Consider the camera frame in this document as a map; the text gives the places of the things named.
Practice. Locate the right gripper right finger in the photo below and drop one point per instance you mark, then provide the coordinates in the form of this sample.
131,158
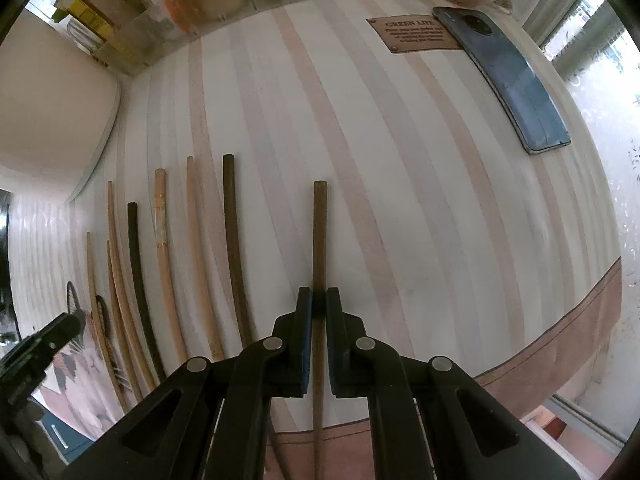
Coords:
359,365

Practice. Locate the dark brown chopstick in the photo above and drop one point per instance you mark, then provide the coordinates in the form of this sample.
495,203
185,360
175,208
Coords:
317,334
245,432

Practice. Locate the cream utensil holder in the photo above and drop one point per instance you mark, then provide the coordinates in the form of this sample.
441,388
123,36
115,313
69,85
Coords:
58,108

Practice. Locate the light banded chopstick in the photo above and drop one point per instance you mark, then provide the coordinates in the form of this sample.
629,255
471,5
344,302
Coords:
163,262

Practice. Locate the light wooden chopstick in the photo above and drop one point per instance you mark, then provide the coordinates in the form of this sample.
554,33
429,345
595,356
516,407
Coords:
121,292
98,320
202,294
121,335

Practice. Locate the black chopstick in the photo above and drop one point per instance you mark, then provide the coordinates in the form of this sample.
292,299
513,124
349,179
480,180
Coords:
139,290

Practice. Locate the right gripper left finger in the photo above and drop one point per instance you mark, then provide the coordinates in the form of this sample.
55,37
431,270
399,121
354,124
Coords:
279,365

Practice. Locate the blue smartphone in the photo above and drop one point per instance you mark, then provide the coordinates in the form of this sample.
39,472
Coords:
533,114

